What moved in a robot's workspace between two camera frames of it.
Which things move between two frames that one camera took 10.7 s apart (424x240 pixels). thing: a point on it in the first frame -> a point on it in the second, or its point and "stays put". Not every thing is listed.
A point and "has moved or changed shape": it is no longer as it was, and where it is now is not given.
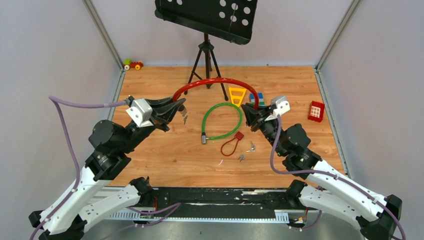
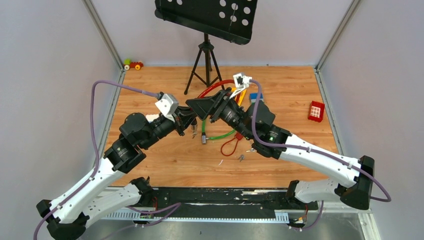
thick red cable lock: (216, 79) has moved or changed shape
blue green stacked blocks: (261, 100) stays put
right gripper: (251, 116) -> (212, 105)
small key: (241, 157) stays put
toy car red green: (128, 64) stays put
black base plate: (224, 202) stays put
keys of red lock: (185, 116) has moved or changed shape
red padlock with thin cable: (239, 136) stays put
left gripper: (168, 116) -> (182, 122)
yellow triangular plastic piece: (237, 95) stays put
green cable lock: (203, 137) stays put
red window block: (316, 110) stays put
